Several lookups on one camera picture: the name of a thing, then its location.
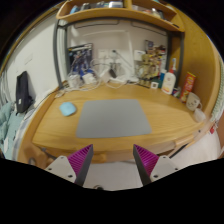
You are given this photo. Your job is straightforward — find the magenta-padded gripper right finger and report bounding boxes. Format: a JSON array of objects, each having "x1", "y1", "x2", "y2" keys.
[{"x1": 132, "y1": 143, "x2": 180, "y2": 187}]

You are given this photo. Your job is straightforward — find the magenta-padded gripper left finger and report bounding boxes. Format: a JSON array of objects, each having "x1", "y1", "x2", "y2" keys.
[{"x1": 44, "y1": 143, "x2": 94, "y2": 187}]

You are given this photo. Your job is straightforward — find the light blue computer mouse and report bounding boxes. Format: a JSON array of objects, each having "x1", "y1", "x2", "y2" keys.
[{"x1": 59, "y1": 101, "x2": 78, "y2": 117}]

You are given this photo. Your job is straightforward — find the grey mouse pad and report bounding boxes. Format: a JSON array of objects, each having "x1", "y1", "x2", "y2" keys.
[{"x1": 75, "y1": 98, "x2": 153, "y2": 139}]

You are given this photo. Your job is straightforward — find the blue checked bedding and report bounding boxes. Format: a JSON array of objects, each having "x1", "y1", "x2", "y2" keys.
[{"x1": 0, "y1": 101, "x2": 34, "y2": 161}]

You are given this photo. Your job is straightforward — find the white mug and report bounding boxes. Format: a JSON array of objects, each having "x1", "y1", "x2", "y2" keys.
[{"x1": 185, "y1": 91, "x2": 203, "y2": 112}]

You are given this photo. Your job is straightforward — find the red snack can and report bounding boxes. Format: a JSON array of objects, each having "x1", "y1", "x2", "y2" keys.
[{"x1": 179, "y1": 71, "x2": 197, "y2": 103}]

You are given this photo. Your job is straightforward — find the white pump lotion bottle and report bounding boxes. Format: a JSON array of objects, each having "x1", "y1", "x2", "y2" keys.
[{"x1": 161, "y1": 58, "x2": 178, "y2": 96}]

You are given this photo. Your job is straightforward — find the black bag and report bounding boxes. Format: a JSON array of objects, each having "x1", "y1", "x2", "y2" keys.
[{"x1": 15, "y1": 70, "x2": 34, "y2": 114}]

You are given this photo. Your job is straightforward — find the blue bottle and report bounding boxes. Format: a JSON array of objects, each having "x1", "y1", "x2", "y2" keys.
[{"x1": 158, "y1": 69, "x2": 167, "y2": 88}]

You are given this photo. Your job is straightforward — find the white charger block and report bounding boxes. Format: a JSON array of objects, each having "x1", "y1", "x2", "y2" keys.
[{"x1": 82, "y1": 72, "x2": 97, "y2": 85}]

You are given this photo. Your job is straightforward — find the white power strip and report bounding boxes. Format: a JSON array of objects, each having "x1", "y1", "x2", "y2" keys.
[{"x1": 109, "y1": 74, "x2": 139, "y2": 84}]

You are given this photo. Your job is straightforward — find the robot model kit box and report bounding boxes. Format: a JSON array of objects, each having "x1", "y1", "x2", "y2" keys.
[{"x1": 67, "y1": 42, "x2": 95, "y2": 79}]

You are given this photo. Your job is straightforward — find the metal cup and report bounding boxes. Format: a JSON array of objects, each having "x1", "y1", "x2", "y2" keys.
[{"x1": 108, "y1": 60, "x2": 123, "y2": 73}]

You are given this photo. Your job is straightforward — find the wooden shelf unit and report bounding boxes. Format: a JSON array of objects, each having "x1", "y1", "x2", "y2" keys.
[{"x1": 55, "y1": 0, "x2": 186, "y2": 33}]

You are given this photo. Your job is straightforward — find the white coiled cable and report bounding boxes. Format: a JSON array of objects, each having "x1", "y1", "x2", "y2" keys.
[{"x1": 59, "y1": 78, "x2": 101, "y2": 93}]

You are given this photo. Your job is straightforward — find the grey metal frame post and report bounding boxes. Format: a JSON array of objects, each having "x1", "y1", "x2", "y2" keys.
[{"x1": 52, "y1": 19, "x2": 69, "y2": 89}]

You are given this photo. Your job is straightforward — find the white wall socket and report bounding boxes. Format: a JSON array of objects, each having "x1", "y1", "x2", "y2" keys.
[{"x1": 97, "y1": 49, "x2": 114, "y2": 68}]

